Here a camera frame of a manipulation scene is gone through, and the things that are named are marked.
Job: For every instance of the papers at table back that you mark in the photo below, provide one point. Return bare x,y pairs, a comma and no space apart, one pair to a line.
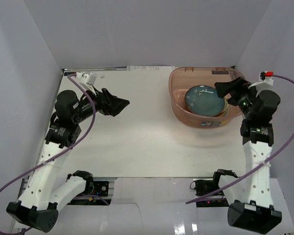
150,68

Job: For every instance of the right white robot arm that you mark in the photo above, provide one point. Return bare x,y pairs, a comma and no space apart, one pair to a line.
250,205

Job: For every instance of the pink translucent plastic bin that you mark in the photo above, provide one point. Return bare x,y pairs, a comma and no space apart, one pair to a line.
183,78

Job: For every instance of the dark blue ceramic plate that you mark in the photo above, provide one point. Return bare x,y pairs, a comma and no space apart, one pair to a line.
203,100

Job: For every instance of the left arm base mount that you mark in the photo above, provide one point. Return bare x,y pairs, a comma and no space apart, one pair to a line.
97,197

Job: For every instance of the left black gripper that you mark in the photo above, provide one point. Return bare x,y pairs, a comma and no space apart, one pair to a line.
103,103

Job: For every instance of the cream plate with black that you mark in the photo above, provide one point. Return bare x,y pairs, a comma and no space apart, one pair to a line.
225,110

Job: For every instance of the black label sticker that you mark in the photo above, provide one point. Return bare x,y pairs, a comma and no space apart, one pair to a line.
69,73

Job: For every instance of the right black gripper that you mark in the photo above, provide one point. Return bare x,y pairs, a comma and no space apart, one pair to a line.
239,86

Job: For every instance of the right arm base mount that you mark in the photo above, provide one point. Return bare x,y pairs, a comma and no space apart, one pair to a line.
204,186

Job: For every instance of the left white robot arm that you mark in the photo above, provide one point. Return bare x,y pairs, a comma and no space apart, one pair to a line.
39,206

